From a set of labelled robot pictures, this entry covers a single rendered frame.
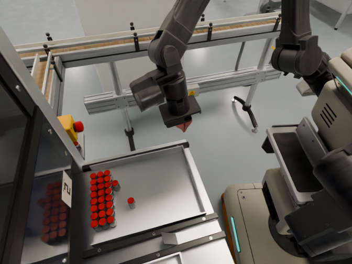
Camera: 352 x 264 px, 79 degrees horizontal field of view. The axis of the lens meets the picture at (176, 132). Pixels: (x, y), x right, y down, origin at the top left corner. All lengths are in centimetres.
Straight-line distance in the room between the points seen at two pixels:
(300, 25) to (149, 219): 68
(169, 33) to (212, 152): 155
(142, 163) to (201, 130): 132
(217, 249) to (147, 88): 49
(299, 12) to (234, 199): 108
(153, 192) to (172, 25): 51
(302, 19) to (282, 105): 193
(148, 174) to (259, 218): 84
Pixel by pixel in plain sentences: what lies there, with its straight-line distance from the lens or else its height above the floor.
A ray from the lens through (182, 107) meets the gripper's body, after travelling 53.
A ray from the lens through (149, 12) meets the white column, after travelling 198.
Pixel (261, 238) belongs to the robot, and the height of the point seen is 28.
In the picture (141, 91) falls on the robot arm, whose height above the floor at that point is 126.
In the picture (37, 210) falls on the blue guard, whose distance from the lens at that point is 51.
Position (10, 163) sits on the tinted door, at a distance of 48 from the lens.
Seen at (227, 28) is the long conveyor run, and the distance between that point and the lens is 158.
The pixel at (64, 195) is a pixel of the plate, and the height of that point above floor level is 104.
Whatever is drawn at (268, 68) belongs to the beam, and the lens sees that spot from 199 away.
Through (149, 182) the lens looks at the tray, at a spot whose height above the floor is 88.
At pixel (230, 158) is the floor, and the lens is 191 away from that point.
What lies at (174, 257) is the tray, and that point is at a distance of 69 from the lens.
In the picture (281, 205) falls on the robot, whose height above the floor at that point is 80.
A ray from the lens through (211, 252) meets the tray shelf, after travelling 70.
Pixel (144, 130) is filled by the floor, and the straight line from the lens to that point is 207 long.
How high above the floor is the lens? 156
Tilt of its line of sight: 50 degrees down
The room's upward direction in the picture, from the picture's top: straight up
